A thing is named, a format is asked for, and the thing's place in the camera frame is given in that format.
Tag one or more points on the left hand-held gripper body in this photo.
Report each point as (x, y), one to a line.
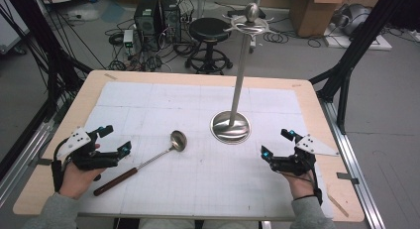
(75, 141)

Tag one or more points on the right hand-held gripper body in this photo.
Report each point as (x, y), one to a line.
(312, 146)

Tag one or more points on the person's left hand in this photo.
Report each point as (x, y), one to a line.
(77, 182)

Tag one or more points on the person's right hand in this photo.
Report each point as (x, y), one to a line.
(301, 186)

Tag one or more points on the steel utensil hanging stand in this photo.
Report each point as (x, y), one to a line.
(230, 127)

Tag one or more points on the small white electronic box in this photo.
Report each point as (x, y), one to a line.
(128, 39)

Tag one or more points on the white flat board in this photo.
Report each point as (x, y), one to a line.
(369, 43)

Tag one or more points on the black computer tower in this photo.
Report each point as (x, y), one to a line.
(147, 19)
(171, 19)

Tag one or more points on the cardboard box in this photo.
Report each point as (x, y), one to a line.
(313, 14)

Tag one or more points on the black round stool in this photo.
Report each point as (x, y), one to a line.
(208, 29)

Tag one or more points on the grey rounded device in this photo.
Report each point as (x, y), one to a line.
(355, 17)

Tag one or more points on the aluminium rail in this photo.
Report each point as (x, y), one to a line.
(23, 163)
(350, 163)

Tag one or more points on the black metal frame stand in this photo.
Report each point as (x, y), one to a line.
(49, 57)
(356, 47)

